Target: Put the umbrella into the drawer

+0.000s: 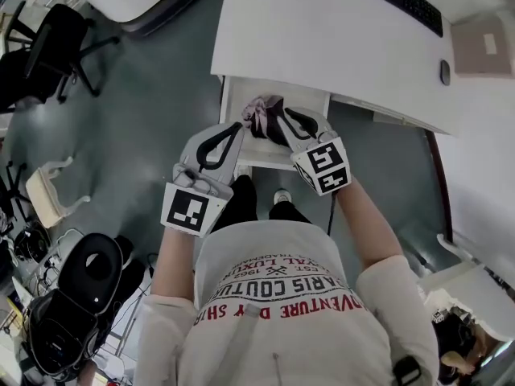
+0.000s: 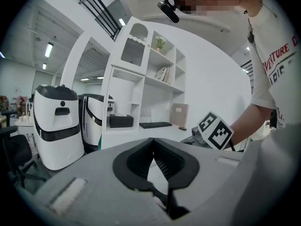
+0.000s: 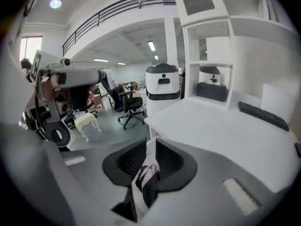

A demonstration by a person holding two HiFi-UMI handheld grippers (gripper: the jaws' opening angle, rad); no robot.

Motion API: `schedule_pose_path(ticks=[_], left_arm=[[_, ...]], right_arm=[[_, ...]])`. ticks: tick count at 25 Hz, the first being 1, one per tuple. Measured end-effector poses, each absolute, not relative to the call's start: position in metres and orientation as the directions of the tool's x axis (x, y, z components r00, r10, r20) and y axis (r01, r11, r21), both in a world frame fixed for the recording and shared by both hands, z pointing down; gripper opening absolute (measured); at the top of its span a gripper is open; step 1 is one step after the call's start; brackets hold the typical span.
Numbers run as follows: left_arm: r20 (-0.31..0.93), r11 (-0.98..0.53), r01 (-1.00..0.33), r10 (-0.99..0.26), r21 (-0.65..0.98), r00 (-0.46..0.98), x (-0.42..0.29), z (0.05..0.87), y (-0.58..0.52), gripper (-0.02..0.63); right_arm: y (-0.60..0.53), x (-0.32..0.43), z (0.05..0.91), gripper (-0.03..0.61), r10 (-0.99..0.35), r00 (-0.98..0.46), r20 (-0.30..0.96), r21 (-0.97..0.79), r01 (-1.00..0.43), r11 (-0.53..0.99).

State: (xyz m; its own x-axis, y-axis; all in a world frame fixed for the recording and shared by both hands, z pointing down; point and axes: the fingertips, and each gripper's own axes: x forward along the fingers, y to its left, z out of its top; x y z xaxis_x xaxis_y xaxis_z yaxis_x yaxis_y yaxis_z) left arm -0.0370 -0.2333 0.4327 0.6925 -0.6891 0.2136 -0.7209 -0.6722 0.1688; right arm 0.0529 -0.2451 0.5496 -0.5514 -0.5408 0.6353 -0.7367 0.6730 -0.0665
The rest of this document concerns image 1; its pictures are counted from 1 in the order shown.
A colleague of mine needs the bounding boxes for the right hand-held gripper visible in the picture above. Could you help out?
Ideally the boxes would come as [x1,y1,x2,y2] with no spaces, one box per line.
[277,106,352,197]

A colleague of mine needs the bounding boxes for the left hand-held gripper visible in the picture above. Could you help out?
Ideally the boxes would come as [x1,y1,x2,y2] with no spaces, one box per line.
[160,121,247,239]

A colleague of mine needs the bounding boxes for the black and pink cloth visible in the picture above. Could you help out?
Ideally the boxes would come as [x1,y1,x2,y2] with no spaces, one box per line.
[241,93,293,145]

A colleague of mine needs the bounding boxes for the person's left forearm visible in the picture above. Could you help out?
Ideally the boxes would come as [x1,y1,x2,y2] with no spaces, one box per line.
[150,227,203,310]

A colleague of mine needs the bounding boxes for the person's right forearm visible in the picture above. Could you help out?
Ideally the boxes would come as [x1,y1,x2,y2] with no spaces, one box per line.
[335,177,406,273]

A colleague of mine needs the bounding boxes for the white desk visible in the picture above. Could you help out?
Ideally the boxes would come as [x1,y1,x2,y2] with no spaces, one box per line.
[210,0,515,138]

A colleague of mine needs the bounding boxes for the person's left hand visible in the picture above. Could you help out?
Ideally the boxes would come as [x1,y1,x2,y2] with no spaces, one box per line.
[179,168,220,196]

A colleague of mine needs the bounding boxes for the person's black trousers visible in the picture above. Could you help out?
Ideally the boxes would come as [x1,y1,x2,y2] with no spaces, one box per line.
[210,175,313,233]

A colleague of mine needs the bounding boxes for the black keyboard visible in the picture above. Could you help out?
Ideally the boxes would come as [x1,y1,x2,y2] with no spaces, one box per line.
[354,0,445,39]

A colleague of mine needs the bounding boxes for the small cream ornate stool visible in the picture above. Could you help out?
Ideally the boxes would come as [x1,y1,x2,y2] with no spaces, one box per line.
[25,155,93,230]

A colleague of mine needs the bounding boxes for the person's white printed shirt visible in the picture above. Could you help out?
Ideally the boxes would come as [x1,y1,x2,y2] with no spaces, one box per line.
[134,220,440,386]

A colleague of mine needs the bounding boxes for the black office chair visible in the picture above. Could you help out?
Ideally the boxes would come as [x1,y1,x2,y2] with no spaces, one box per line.
[0,2,122,109]

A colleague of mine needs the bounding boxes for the open black equipment case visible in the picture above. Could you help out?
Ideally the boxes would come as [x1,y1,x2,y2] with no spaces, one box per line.
[27,232,124,382]

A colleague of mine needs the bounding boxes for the white ornate chair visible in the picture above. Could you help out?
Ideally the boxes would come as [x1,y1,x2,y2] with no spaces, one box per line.
[417,232,515,343]

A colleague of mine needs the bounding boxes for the black clip-on device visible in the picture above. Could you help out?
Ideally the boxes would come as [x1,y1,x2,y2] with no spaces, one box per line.
[392,355,422,386]

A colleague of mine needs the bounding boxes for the grey chest strap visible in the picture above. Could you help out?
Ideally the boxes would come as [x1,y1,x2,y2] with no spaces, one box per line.
[225,302,262,386]

